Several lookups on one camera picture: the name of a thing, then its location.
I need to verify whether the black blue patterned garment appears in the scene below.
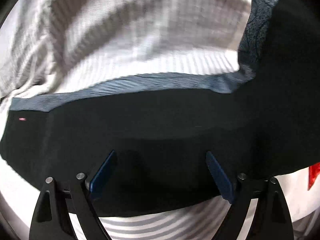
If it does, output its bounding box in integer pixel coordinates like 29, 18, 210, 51
1, 0, 319, 217

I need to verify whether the red embroidered pillow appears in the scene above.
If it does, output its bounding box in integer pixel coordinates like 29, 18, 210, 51
308, 163, 320, 190

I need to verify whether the white bed mattress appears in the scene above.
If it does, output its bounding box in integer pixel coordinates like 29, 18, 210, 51
1, 160, 319, 239

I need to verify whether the grey striped duvet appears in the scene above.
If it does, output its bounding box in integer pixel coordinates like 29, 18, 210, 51
0, 0, 254, 106

